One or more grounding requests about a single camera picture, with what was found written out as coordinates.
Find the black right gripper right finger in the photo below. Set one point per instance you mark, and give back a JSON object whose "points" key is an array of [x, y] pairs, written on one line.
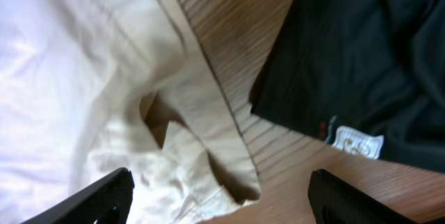
{"points": [[333, 200]]}

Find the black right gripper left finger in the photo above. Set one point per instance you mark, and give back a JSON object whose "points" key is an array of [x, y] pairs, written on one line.
{"points": [[106, 201]]}

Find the beige cotton shorts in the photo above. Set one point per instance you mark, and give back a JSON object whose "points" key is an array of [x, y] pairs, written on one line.
{"points": [[90, 86]]}

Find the black printed cycling jersey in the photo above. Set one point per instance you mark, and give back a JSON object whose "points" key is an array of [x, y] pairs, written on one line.
{"points": [[371, 66]]}

